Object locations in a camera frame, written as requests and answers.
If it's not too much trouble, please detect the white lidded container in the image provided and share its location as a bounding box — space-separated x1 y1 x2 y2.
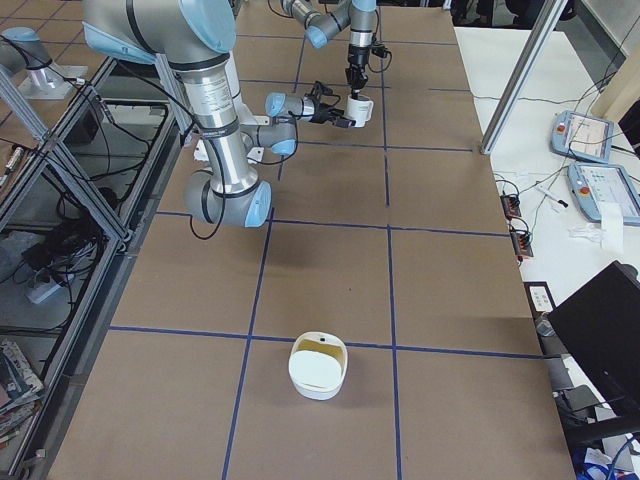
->
288 331 349 401

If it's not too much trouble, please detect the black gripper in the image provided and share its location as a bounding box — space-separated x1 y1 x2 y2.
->
346 44 370 99
309 100 355 127

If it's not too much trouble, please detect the stack of books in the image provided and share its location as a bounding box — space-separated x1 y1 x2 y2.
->
1 337 44 443

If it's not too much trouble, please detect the teach pendant near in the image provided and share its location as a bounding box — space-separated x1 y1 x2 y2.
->
567 162 639 226

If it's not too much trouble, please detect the teach pendant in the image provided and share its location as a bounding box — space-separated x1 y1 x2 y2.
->
567 162 639 226
551 110 614 164

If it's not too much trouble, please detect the white mug with handle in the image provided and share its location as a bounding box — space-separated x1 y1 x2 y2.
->
344 95 374 128

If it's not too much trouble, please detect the black marker pen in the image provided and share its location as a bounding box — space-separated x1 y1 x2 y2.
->
534 185 568 208

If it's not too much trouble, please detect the teach pendant far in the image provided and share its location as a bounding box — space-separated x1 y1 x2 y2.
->
551 110 614 164

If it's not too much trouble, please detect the aluminium frame post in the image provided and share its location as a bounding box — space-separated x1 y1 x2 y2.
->
480 0 575 155

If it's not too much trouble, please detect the black computer monitor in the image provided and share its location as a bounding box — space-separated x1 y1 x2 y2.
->
548 261 639 415

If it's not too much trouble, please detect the aluminium frame rack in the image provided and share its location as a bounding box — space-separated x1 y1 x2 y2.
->
1 59 180 479

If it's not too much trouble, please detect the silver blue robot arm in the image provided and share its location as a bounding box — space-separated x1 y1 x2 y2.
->
83 1 375 228
280 0 376 100

